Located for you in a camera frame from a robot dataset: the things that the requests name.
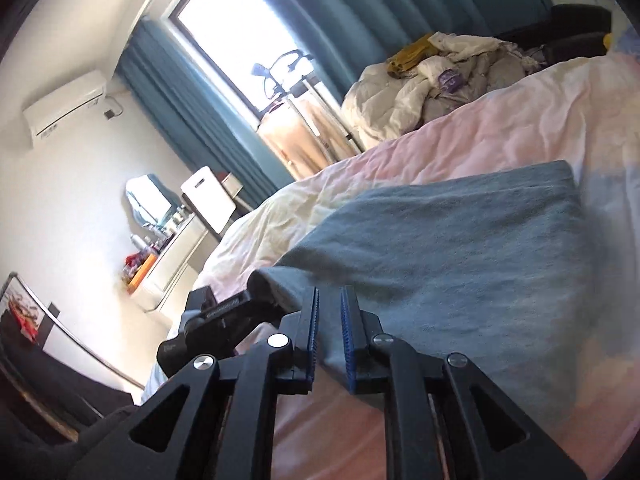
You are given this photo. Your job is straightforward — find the white vanity desk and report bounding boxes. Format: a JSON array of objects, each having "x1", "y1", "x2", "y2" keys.
[{"x1": 132, "y1": 212, "x2": 211, "y2": 313}]

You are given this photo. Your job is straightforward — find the garment steamer stand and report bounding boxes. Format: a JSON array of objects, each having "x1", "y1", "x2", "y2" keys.
[{"x1": 251, "y1": 50, "x2": 363, "y2": 153}]

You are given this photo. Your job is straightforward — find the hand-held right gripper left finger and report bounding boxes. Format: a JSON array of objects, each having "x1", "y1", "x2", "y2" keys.
[{"x1": 67, "y1": 287, "x2": 321, "y2": 480}]

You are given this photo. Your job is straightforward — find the dark cloth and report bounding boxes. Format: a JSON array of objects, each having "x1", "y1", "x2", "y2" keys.
[{"x1": 0, "y1": 332, "x2": 156, "y2": 480}]

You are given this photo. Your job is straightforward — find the cream quilt pile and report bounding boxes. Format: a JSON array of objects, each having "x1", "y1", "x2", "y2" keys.
[{"x1": 341, "y1": 31, "x2": 501, "y2": 151}]

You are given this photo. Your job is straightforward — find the orange tray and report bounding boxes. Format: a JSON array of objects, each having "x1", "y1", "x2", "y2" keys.
[{"x1": 126, "y1": 254, "x2": 158, "y2": 295}]

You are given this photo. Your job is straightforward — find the purple printed garment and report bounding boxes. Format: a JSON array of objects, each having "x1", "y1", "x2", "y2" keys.
[{"x1": 436, "y1": 69, "x2": 465, "y2": 93}]

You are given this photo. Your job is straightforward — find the wall picture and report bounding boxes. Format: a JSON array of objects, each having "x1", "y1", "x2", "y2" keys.
[{"x1": 0, "y1": 280, "x2": 41, "y2": 338}]

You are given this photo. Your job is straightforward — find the group of cosmetic bottles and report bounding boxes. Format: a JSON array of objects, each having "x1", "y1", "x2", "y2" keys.
[{"x1": 127, "y1": 205, "x2": 193, "y2": 261}]

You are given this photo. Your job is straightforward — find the grey crumpled garment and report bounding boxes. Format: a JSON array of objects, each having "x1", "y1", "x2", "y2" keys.
[{"x1": 425, "y1": 42, "x2": 543, "y2": 123}]

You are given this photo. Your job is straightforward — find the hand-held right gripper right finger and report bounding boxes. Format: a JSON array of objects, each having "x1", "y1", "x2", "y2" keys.
[{"x1": 340, "y1": 285, "x2": 588, "y2": 480}]

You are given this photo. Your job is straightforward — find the blue denim jeans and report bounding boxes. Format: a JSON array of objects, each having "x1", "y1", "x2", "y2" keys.
[{"x1": 248, "y1": 160, "x2": 603, "y2": 413}]

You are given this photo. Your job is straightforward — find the white air conditioner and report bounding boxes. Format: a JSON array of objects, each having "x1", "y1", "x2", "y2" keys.
[{"x1": 22, "y1": 71, "x2": 108, "y2": 148}]

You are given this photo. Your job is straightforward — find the white backed chair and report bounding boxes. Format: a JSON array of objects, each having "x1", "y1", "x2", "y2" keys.
[{"x1": 180, "y1": 165, "x2": 238, "y2": 241}]

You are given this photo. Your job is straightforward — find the pastel pink bed blanket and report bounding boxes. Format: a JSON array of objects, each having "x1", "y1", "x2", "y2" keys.
[{"x1": 140, "y1": 52, "x2": 640, "y2": 480}]

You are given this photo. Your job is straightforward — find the black armchair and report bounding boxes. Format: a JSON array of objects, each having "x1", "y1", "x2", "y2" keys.
[{"x1": 492, "y1": 4, "x2": 613, "y2": 66}]

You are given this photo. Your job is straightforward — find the mustard yellow garment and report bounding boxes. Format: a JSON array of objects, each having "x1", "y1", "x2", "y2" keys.
[{"x1": 387, "y1": 34, "x2": 436, "y2": 73}]

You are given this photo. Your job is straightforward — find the window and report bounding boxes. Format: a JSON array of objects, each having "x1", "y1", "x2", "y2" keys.
[{"x1": 167, "y1": 0, "x2": 326, "y2": 113}]

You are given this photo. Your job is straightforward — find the wavy vanity mirror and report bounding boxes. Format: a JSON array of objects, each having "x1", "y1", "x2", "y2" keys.
[{"x1": 125, "y1": 174, "x2": 183, "y2": 231}]

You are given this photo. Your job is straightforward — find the teal curtain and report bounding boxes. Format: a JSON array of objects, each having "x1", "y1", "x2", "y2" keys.
[
  {"x1": 116, "y1": 20, "x2": 296, "y2": 196},
  {"x1": 255, "y1": 0, "x2": 553, "y2": 88}
]

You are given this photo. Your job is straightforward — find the beige hanging garment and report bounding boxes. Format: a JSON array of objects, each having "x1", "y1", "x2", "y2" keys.
[{"x1": 257, "y1": 100, "x2": 351, "y2": 173}]

